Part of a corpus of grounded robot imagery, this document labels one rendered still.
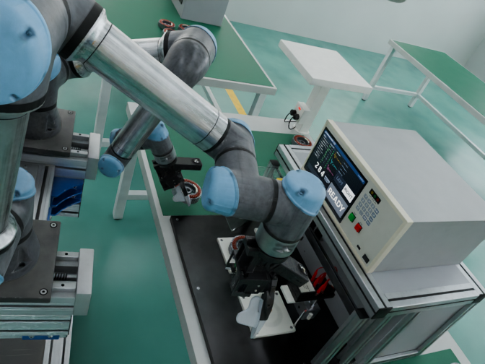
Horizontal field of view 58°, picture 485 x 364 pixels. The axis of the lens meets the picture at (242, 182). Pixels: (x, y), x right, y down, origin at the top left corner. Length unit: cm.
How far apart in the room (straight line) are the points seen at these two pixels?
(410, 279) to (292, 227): 67
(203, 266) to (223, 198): 84
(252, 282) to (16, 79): 51
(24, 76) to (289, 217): 42
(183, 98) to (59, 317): 66
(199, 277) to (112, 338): 82
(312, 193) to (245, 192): 11
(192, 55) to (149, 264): 151
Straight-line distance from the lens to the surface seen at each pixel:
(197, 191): 166
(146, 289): 235
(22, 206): 92
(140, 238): 256
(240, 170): 70
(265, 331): 141
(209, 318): 139
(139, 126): 126
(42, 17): 57
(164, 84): 71
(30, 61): 54
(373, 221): 122
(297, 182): 70
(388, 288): 127
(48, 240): 112
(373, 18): 723
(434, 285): 139
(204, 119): 74
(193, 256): 151
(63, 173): 148
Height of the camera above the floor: 189
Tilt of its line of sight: 36 degrees down
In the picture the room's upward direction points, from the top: 24 degrees clockwise
